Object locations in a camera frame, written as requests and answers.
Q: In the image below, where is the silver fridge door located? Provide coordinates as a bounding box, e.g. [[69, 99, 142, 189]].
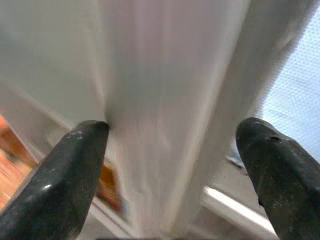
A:
[[0, 0, 318, 240]]

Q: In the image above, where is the large amber bottle white cap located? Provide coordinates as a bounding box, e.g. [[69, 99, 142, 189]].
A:
[[96, 157, 127, 215]]

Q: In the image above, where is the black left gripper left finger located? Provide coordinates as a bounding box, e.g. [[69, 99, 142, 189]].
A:
[[0, 120, 110, 240]]

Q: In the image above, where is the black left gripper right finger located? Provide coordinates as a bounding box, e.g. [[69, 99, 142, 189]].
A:
[[235, 116, 320, 240]]

